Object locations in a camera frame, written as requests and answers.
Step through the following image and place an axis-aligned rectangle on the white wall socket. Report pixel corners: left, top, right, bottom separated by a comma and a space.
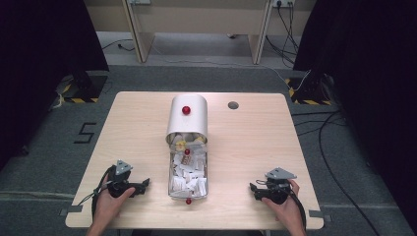
272, 0, 296, 9

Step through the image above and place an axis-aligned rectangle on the black stand with striped base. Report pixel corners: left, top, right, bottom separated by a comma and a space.
62, 67, 109, 104
284, 70, 332, 106

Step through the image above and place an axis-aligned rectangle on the black curtain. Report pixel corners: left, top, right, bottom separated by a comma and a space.
292, 0, 417, 227
0, 0, 110, 171

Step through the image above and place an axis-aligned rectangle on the black cable bundle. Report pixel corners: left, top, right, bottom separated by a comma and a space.
265, 2, 301, 66

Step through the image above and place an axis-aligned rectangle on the grey tape piece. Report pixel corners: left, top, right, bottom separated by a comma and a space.
58, 205, 85, 217
308, 209, 332, 223

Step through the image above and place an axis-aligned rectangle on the beige desk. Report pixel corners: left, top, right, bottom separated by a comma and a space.
83, 0, 319, 66

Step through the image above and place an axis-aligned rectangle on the hand-held gripper cable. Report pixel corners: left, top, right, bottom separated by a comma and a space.
77, 166, 116, 220
255, 178, 308, 232

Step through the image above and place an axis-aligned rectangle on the clear bin lid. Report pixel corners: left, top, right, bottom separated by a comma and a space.
167, 132, 209, 201

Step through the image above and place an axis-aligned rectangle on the pile of white paper scraps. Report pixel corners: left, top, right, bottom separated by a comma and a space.
169, 132, 209, 199

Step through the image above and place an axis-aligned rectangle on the right hand-held gripper cable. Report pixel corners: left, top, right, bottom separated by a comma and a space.
255, 178, 308, 232

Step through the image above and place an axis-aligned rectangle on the long black floor cable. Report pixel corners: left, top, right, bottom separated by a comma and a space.
290, 110, 383, 236

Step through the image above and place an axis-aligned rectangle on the person's left hand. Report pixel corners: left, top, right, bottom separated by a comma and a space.
93, 183, 137, 228

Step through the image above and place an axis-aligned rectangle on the left hand-held gripper cable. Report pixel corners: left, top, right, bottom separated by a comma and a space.
77, 166, 116, 220

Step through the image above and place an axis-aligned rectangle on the white bin with red knob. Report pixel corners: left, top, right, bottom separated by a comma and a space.
164, 93, 209, 146

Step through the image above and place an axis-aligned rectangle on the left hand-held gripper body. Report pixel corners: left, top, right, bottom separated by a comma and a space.
103, 159, 139, 199

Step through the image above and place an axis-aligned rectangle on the person's right hand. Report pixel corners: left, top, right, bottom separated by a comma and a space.
261, 179, 307, 232

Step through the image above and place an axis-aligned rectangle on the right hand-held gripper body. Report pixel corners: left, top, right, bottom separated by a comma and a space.
259, 166, 298, 206

